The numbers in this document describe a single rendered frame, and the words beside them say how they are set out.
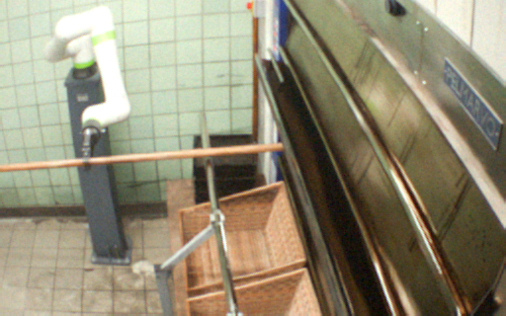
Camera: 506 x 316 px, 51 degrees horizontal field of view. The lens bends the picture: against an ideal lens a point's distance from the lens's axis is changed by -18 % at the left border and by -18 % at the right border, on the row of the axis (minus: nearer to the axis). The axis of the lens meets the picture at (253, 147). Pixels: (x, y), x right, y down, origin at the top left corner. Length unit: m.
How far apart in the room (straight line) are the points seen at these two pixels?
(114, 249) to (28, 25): 1.48
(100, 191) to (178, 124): 0.68
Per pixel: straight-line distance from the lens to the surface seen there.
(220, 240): 1.96
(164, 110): 3.65
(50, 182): 3.98
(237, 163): 2.86
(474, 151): 1.01
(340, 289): 1.41
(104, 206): 3.44
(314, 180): 1.81
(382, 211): 1.50
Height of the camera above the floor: 2.42
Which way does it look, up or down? 31 degrees down
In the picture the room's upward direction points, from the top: straight up
